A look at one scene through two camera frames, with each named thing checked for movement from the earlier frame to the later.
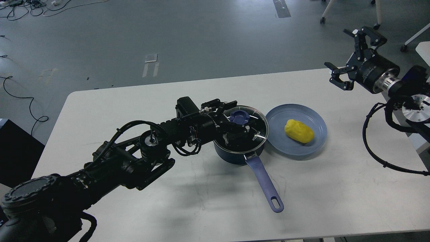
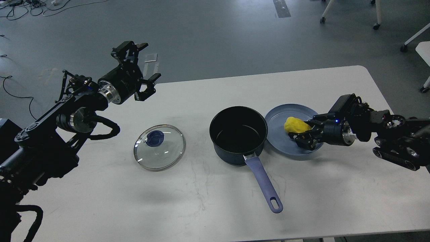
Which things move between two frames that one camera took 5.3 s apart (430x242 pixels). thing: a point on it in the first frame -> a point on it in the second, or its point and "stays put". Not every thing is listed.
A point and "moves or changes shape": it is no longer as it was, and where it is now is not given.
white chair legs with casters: (376, 26) stays put
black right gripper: (375, 73) -> (336, 131)
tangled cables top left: (19, 8) stays put
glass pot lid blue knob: (238, 117) moves or changes shape
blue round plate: (278, 115) stays put
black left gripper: (216, 115) -> (118, 85)
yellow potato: (299, 131) stays put
